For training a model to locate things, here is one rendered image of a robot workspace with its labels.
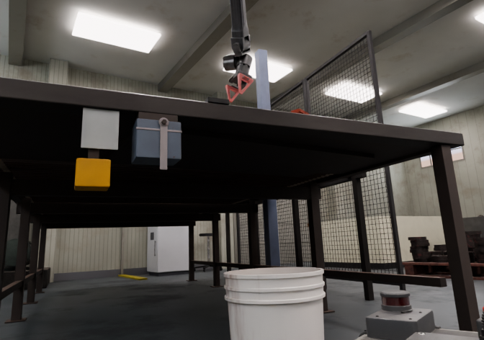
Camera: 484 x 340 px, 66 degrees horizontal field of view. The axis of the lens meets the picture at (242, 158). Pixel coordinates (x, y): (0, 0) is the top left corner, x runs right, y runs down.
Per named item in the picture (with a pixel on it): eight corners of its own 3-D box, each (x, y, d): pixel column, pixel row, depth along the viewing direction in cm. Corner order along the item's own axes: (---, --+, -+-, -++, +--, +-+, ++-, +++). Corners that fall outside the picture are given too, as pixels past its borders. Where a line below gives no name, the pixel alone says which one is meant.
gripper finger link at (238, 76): (235, 88, 148) (240, 68, 151) (227, 94, 154) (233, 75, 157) (250, 95, 150) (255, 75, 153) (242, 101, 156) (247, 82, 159)
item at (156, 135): (183, 170, 111) (183, 112, 115) (135, 168, 106) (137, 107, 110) (173, 176, 121) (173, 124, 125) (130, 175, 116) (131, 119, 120)
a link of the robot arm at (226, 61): (238, 42, 153) (248, 38, 160) (215, 46, 159) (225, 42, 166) (244, 70, 158) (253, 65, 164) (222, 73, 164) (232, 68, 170)
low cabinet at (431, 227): (310, 266, 696) (307, 223, 714) (383, 260, 801) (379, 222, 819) (384, 269, 558) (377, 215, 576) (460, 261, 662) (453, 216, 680)
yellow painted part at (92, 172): (109, 186, 103) (113, 106, 108) (74, 186, 99) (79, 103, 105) (107, 191, 110) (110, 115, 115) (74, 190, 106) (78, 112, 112)
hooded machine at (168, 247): (181, 272, 693) (181, 199, 723) (194, 273, 645) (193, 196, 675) (145, 274, 657) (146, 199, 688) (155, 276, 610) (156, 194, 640)
